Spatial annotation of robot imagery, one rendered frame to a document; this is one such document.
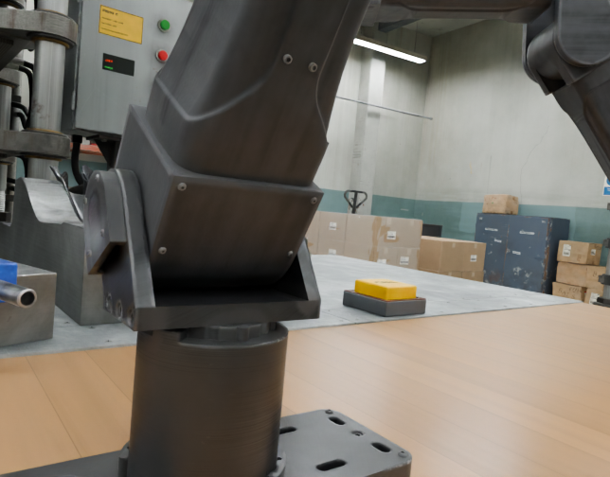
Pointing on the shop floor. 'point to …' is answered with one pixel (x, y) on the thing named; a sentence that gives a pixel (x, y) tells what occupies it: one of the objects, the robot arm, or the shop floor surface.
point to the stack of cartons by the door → (580, 272)
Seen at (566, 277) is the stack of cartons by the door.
